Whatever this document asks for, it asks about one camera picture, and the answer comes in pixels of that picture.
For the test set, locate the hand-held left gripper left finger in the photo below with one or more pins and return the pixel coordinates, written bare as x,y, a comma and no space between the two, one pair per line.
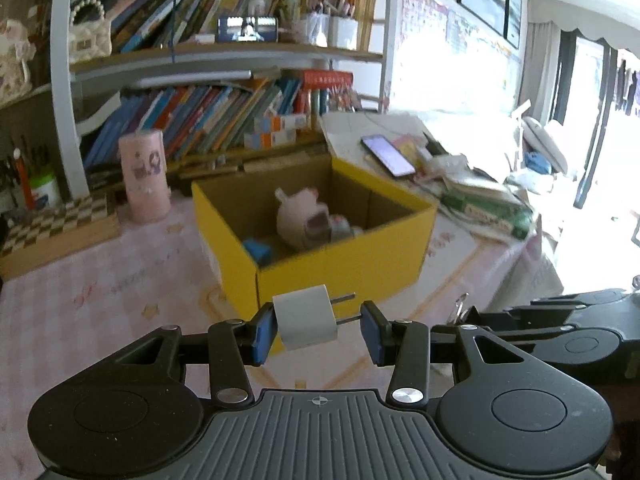
262,332

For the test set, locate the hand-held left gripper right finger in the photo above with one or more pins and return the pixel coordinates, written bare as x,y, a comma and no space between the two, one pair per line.
372,334

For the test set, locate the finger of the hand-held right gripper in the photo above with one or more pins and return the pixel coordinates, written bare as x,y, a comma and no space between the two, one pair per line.
570,302
515,327

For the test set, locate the white charger plug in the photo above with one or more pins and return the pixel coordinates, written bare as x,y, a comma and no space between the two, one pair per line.
305,317

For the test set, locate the metal keys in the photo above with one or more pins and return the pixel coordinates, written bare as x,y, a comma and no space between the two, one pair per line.
460,306

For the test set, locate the yellow cardboard box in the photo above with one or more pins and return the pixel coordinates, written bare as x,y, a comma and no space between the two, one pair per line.
310,270

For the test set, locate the blue wrapper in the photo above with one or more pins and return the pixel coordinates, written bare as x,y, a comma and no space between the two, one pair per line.
257,251

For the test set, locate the small grey pink object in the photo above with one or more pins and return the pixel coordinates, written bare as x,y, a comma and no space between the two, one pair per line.
345,227

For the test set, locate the pink plush pig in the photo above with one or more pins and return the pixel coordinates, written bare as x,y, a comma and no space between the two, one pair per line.
295,220

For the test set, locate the thick green book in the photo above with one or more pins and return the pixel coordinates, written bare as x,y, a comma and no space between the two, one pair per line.
485,210

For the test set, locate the white chair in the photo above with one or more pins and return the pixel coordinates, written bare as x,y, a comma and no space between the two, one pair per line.
545,145

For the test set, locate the black smartphone with lit screen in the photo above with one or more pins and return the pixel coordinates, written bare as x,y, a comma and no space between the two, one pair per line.
389,156

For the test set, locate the orange and white carton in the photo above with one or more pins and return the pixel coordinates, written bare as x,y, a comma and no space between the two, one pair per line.
270,139
280,123

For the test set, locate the pink cylindrical cup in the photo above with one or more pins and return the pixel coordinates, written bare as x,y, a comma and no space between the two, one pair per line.
144,175

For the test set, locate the black power adapter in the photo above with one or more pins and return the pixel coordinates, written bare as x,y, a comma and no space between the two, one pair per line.
434,144

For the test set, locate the stack of white papers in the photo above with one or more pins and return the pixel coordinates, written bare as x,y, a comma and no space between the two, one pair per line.
345,135

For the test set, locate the row of leaning books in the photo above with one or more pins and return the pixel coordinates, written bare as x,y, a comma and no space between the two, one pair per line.
200,120

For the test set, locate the checkered wooden box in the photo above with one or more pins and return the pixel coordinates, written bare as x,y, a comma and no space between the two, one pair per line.
55,232

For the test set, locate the thick red book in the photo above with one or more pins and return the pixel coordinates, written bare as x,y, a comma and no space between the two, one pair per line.
327,81

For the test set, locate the white tube lamp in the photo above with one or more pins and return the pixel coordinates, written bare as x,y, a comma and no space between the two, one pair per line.
190,79

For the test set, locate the scalloped window valance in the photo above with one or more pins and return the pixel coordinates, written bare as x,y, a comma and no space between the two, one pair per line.
580,15

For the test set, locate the pen holder with pens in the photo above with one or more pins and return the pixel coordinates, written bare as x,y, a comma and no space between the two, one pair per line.
15,180

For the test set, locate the white bookshelf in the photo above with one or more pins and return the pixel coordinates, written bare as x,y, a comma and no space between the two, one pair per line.
65,110

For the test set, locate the white pen container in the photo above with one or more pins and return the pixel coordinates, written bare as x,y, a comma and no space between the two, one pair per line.
344,34
315,30

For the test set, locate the smartphone showing video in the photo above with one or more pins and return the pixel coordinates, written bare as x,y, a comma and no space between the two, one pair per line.
247,29

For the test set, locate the row of upright books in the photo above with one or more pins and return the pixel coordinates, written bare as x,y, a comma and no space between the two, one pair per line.
165,10

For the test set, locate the white quilted handbag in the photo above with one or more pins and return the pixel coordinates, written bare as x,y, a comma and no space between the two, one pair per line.
90,35

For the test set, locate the pink ceramic figure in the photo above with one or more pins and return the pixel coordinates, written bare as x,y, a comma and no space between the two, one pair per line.
15,65

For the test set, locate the wall poster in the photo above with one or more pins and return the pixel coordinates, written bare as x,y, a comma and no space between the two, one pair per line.
425,35

